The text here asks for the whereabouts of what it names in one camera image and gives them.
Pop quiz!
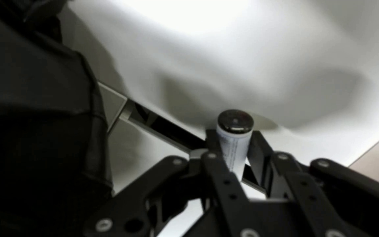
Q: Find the black backpack near robot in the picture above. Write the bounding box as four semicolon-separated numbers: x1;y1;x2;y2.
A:
0;0;112;237

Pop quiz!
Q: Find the white bottle black cap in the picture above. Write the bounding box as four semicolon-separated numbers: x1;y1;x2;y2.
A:
216;109;254;179

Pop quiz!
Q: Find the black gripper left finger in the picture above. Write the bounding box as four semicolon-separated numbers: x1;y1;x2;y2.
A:
82;128;247;237

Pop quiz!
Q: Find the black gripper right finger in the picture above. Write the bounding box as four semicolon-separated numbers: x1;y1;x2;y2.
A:
247;130;379;237

